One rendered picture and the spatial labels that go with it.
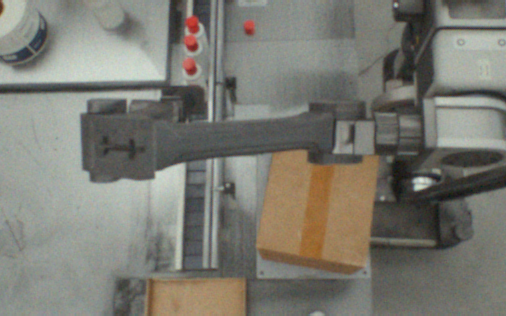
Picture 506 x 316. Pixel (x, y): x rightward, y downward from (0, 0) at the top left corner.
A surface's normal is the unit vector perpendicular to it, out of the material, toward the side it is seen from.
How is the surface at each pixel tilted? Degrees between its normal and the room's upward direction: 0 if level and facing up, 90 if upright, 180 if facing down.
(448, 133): 0
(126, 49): 0
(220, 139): 47
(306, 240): 0
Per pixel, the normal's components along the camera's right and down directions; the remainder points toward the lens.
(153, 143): 0.59, 0.14
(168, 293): -0.06, -0.29
